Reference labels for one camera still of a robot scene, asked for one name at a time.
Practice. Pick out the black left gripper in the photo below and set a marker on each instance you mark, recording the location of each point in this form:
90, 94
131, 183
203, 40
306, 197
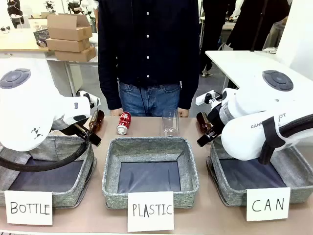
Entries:
69, 130

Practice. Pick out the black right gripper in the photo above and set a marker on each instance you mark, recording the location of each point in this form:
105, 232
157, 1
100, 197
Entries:
216, 117

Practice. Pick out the brown glass bottle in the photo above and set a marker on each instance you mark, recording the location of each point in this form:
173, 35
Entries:
98, 120
203, 122

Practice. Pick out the red soda can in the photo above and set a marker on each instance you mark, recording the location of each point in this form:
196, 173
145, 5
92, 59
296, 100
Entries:
124, 123

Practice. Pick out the clear plastic bottle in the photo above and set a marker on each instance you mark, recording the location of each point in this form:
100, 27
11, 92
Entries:
170, 122

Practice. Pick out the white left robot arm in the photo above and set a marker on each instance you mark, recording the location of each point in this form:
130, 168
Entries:
24, 110

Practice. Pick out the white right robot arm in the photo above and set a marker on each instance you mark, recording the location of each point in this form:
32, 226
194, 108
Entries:
256, 110

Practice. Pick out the person's right forearm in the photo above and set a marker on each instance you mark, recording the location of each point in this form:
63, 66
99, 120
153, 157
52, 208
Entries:
111, 93

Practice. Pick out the person's left forearm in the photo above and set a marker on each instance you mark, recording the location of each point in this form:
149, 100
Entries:
187, 93

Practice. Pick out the grey fabric plastic basket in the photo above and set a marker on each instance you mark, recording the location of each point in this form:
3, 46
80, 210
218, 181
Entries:
151, 149

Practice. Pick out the grey fabric bottle basket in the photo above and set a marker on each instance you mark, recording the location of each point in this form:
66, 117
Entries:
73, 195

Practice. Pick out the white paper CAN sign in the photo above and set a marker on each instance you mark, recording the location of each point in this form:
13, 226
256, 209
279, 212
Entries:
268, 204

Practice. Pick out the grey fabric can basket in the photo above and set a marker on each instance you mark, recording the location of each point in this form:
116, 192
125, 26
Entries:
300, 171

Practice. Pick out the black mesh basket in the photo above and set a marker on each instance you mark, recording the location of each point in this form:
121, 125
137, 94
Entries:
41, 36

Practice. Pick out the person's right hand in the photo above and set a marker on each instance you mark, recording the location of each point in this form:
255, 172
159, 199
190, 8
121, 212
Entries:
116, 113

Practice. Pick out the person's left hand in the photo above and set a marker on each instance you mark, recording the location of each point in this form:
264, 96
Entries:
184, 112

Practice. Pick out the white table with metal legs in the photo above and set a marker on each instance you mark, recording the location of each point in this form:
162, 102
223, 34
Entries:
73, 64

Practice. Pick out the large white desk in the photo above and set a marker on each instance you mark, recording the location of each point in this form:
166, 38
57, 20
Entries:
244, 63

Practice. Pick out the closed flat cardboard box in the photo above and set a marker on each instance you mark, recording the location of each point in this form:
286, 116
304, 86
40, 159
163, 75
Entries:
75, 55
67, 45

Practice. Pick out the white paper PLASTIC sign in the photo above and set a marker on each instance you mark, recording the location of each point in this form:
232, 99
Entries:
150, 211

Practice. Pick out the white paper BOTTLE sign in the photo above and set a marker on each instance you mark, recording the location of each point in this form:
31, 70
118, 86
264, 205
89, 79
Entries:
29, 208

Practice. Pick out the person in navy shirt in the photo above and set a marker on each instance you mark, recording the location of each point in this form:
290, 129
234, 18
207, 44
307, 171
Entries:
146, 49

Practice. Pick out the bystander in black trousers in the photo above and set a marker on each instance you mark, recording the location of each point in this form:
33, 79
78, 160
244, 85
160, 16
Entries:
211, 31

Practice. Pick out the clear plastic wrap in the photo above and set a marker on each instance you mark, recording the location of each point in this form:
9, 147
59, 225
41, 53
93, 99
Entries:
271, 50

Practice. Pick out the open cardboard box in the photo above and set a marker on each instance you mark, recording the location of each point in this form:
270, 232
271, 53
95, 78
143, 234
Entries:
68, 27

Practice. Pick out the wooden top table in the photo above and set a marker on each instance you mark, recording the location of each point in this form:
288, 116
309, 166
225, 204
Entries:
17, 41

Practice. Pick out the white plastic crate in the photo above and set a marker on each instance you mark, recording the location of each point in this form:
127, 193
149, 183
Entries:
38, 24

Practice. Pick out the bystander in black coat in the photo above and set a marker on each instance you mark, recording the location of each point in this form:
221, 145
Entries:
256, 22

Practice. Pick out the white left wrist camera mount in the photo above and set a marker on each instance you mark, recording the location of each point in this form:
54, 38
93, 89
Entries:
89, 98

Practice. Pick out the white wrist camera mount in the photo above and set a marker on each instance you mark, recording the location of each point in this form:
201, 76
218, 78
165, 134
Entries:
207, 96
89, 98

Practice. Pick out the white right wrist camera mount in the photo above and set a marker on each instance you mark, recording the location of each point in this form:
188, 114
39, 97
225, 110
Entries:
207, 96

